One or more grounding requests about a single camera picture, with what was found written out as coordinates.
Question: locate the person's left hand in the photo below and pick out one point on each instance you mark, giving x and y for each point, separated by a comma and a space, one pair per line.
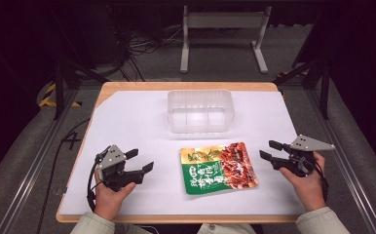
109, 200

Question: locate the yellow and black hazard tape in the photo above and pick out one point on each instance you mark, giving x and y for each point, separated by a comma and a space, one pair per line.
48, 96

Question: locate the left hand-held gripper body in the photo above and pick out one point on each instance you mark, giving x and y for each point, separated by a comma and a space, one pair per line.
113, 158

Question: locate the person's right hand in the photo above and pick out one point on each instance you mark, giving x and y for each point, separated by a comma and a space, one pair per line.
308, 188

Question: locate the aluminium floor rail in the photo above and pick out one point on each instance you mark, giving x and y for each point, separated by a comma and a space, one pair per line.
342, 162
33, 165

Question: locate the green and red snack packet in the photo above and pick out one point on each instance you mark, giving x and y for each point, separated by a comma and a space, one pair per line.
218, 167

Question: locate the white metal stand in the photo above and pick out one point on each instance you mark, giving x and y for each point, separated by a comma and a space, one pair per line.
225, 21

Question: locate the white table sheet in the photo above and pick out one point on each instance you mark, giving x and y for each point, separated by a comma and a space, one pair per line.
143, 130

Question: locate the clear plastic container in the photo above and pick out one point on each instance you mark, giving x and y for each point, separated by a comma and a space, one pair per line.
200, 110

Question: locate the person's light jacket front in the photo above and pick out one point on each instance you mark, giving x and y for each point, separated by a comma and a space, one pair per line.
225, 229

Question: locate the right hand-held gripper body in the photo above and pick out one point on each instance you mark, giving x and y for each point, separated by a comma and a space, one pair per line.
306, 143

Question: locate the black metal stand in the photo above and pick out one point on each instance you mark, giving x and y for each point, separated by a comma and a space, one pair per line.
59, 86
322, 81

